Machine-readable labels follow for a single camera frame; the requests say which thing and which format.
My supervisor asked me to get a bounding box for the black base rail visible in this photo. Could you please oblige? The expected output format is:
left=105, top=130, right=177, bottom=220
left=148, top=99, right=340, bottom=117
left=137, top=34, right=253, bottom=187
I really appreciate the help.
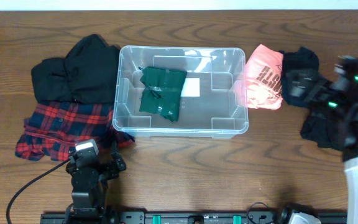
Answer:
left=40, top=202, right=347, bottom=224

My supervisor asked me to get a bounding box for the red navy plaid shirt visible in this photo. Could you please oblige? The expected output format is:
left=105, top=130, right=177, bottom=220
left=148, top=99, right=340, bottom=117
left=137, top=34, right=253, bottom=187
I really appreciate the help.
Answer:
left=15, top=101, right=135, bottom=161

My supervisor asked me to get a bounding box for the black garment with tape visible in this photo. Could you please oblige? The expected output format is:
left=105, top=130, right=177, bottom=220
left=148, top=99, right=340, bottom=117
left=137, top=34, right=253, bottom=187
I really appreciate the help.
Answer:
left=300, top=110, right=342, bottom=151

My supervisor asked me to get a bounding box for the pink printed shirt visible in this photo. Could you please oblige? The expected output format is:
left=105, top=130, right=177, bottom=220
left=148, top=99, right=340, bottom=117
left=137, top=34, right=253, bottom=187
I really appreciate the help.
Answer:
left=245, top=44, right=283, bottom=110

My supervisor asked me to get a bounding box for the navy garment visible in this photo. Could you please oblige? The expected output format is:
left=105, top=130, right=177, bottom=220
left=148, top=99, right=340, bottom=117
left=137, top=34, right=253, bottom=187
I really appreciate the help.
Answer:
left=280, top=47, right=319, bottom=108

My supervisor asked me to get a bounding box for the dark green garment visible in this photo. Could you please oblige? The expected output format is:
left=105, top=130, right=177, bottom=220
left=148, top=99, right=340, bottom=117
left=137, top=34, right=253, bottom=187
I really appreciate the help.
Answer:
left=139, top=67, right=187, bottom=122

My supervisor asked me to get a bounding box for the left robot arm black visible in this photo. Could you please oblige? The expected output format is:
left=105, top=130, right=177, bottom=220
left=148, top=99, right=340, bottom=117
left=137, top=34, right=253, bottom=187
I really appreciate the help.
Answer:
left=66, top=139, right=126, bottom=223

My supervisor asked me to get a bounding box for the clear plastic storage bin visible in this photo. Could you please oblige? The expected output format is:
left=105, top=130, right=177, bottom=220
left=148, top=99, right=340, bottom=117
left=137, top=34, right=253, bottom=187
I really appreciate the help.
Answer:
left=112, top=45, right=249, bottom=139

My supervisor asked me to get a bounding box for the white label in bin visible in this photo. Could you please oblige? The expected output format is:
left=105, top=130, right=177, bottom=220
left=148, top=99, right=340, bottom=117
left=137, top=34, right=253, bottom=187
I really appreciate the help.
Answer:
left=181, top=78, right=200, bottom=97

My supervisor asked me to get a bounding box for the black garment left pile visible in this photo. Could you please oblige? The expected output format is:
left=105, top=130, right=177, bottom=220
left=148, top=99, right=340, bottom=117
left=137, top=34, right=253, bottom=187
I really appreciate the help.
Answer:
left=31, top=34, right=120, bottom=104

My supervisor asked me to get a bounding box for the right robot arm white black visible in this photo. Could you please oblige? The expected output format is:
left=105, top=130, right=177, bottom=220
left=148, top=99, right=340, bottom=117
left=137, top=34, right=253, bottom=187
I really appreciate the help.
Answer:
left=287, top=57, right=358, bottom=223

